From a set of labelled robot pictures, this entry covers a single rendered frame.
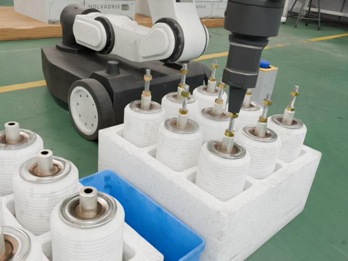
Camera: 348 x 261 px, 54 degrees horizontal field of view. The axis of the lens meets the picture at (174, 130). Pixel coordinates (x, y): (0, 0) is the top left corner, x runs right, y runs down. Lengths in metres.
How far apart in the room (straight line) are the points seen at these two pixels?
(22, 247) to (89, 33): 1.07
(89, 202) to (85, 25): 1.04
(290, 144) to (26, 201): 0.56
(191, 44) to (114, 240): 0.77
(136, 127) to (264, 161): 0.29
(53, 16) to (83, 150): 1.74
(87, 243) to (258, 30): 0.38
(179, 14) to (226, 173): 0.62
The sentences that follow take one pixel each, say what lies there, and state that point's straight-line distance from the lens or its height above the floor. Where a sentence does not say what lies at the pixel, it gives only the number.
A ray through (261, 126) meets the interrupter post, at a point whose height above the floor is 0.27.
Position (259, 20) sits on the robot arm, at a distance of 0.54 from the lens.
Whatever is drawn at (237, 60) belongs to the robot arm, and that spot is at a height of 0.43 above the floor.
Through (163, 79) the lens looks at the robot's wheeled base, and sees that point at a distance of 1.24.
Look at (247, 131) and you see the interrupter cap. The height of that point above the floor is 0.25.
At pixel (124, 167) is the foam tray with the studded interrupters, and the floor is 0.13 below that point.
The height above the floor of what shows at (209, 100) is 0.24.
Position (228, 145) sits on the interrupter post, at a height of 0.26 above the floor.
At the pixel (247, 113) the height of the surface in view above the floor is 0.25.
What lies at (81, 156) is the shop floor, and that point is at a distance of 1.08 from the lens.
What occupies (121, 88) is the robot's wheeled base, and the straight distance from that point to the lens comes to 1.12.
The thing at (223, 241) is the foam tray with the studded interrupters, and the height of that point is 0.12.
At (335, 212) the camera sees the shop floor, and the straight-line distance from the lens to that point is 1.05.
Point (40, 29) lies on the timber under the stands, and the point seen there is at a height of 0.06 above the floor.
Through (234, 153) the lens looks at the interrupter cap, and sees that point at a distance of 0.65.
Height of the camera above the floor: 0.55
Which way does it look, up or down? 26 degrees down
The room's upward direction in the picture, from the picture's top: 7 degrees clockwise
